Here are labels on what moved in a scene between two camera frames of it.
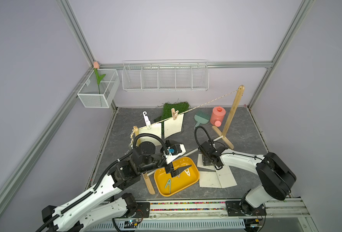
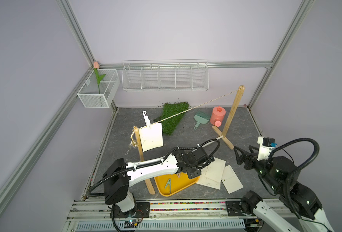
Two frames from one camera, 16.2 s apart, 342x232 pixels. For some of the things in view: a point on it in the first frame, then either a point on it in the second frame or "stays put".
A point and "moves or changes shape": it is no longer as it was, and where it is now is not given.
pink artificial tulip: [96, 66] stays put
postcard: [172, 126] to [215, 170]
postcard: [225, 177] moves or changes shape
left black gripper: [169, 168] to [192, 175]
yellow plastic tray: [166, 185] stays put
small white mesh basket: [89, 94] stays put
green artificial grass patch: [180, 107] stays put
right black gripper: [204, 161] to [253, 158]
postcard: [209, 179] stays put
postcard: [155, 129] stays put
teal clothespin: [168, 182] stays put
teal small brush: [201, 117] stays put
